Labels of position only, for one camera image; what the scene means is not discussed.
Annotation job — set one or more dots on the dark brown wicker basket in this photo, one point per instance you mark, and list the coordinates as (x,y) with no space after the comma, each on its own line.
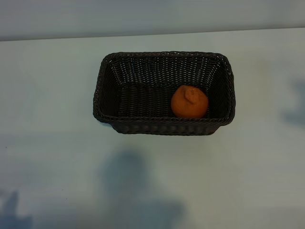
(143,105)

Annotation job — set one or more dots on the wrinkled orange fruit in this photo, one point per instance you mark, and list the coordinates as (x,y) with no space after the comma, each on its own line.
(188,107)

